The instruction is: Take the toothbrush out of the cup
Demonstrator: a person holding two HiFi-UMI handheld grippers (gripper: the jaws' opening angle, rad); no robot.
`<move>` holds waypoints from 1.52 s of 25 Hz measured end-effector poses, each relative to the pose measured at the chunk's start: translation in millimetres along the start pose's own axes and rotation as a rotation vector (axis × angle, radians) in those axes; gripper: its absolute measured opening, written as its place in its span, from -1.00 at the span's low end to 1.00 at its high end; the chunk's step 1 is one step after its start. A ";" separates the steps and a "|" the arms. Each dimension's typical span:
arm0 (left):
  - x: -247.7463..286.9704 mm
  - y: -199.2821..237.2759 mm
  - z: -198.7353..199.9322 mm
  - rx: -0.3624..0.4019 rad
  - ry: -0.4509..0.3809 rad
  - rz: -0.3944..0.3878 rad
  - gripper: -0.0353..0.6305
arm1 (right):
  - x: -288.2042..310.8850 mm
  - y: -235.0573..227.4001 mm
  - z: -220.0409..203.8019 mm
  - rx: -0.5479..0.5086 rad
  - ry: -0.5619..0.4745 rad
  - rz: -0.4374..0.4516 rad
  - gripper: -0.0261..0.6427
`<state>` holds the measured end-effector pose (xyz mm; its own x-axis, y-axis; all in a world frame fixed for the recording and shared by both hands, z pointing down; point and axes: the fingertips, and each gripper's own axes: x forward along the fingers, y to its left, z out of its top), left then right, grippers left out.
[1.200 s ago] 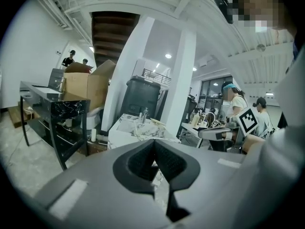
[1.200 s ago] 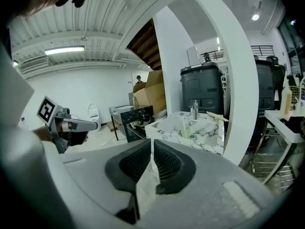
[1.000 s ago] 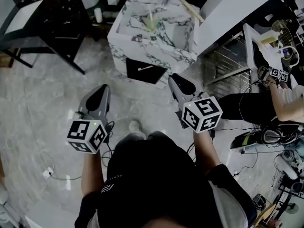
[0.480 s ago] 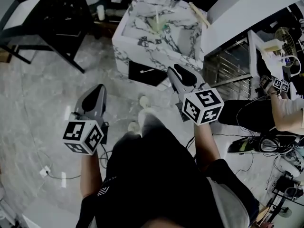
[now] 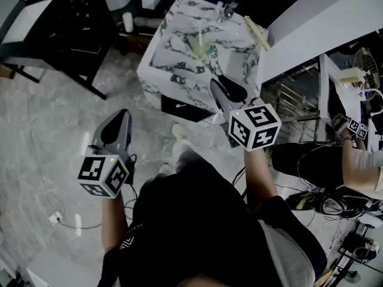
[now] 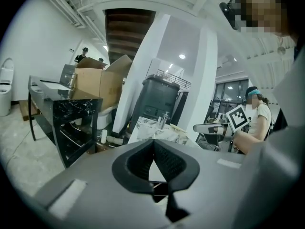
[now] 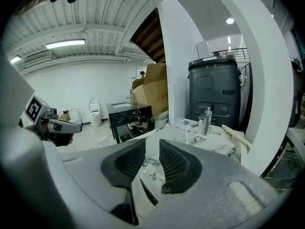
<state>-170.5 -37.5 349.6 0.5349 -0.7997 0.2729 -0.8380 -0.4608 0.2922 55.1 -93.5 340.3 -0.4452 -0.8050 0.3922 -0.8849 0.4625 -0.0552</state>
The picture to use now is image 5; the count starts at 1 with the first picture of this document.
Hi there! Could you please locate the person's black shirt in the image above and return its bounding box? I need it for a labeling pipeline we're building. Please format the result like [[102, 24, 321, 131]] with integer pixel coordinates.
[[101, 150, 327, 287]]

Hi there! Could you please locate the person's right forearm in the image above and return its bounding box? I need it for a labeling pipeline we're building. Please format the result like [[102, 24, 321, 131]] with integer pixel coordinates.
[[243, 145, 279, 215]]

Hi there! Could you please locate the person's white shoe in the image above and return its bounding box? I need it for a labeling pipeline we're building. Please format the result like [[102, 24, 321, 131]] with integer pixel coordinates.
[[172, 123, 196, 163]]

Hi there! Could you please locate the pale wooden slat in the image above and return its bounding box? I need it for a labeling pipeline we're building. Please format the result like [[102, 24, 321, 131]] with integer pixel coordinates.
[[244, 16, 272, 53]]

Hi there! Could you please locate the translucent pale cup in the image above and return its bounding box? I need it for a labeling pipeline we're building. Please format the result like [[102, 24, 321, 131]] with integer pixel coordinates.
[[191, 38, 211, 60]]

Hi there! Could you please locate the black cabinet panel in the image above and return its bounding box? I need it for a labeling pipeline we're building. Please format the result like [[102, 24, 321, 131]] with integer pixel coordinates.
[[160, 94, 211, 123]]

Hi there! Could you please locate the green black device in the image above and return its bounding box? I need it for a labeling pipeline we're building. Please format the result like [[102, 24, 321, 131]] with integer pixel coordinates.
[[285, 191, 318, 212]]

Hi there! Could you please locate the marble sink counter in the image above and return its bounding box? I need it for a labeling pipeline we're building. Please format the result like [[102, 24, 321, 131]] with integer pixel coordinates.
[[136, 0, 262, 123]]

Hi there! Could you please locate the grey white side table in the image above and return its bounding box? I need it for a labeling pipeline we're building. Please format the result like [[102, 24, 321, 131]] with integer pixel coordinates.
[[0, 0, 54, 84]]

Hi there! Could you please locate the metal wire rack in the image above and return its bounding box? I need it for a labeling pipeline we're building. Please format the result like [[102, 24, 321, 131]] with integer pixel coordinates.
[[260, 65, 330, 145]]

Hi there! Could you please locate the black wheeled stand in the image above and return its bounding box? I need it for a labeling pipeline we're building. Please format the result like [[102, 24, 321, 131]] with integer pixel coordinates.
[[329, 219, 381, 284]]

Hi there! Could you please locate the white power adapter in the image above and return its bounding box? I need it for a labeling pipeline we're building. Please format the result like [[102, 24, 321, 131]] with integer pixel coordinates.
[[48, 212, 64, 226]]

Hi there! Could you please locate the black metal shelf rack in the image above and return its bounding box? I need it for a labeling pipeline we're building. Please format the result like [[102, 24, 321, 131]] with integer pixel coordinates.
[[38, 0, 119, 100]]

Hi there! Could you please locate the black cable bundle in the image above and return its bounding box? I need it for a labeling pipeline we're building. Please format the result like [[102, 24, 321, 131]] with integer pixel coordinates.
[[316, 190, 378, 221]]

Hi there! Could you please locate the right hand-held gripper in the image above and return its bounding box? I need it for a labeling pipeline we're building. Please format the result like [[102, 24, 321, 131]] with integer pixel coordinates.
[[209, 74, 282, 152]]

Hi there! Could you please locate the white long counter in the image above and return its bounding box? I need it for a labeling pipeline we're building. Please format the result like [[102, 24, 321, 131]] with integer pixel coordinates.
[[256, 0, 383, 86]]

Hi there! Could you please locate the person's left forearm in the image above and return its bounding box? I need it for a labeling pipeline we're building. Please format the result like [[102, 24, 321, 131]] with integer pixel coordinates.
[[101, 193, 127, 253]]

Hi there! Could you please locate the chrome faucet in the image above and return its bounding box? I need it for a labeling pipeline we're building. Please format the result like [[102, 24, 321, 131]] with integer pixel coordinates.
[[215, 1, 238, 23]]

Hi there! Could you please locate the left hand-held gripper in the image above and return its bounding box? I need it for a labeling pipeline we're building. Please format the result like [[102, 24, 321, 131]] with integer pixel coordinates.
[[78, 109, 135, 199]]

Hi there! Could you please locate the round cage fan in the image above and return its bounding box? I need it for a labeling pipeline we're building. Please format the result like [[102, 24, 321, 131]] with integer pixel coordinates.
[[352, 47, 381, 90]]

